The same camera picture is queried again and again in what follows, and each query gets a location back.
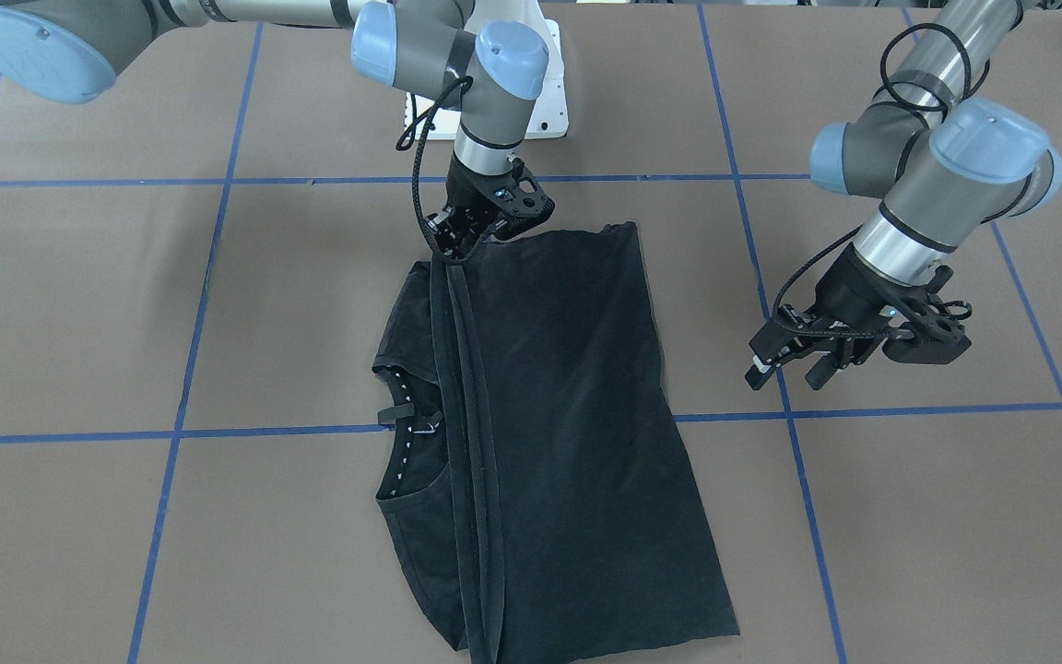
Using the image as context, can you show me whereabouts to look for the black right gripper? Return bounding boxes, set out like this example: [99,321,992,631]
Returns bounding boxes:
[425,156,518,260]

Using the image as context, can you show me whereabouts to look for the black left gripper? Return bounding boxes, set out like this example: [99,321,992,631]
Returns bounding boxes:
[743,244,905,391]

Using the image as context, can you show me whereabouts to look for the black t-shirt with logo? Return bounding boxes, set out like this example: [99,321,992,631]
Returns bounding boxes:
[372,222,740,663]

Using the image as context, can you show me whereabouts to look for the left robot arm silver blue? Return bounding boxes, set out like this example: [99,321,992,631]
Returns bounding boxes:
[746,1,1062,390]

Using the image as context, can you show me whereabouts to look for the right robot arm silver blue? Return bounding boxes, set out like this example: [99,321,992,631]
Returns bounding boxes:
[0,1,560,262]

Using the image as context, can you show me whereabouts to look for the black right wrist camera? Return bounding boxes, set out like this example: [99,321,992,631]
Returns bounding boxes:
[483,157,556,241]

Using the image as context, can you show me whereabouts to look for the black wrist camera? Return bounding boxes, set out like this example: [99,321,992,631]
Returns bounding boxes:
[880,265,973,365]
[483,157,556,241]

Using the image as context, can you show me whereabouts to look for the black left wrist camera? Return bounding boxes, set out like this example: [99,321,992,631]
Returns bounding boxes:
[880,265,973,365]

